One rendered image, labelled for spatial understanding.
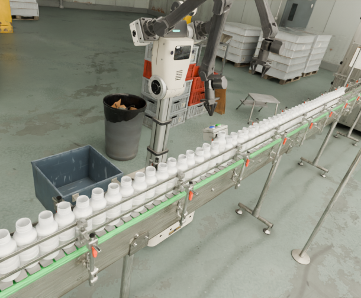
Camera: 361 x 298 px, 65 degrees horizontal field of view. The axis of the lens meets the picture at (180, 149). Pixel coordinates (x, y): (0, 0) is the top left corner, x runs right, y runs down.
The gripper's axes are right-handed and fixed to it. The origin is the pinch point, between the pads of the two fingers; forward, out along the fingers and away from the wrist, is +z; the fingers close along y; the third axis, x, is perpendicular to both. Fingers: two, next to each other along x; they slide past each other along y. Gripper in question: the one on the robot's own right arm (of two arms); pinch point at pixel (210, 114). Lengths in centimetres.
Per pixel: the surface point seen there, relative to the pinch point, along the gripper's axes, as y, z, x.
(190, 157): -40.0, 9.9, -19.3
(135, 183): -70, 11, -18
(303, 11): 965, -152, 332
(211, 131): -4.3, 8.6, -3.3
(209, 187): -24.3, 31.8, -16.2
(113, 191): -81, 9, -20
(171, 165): -52, 10, -19
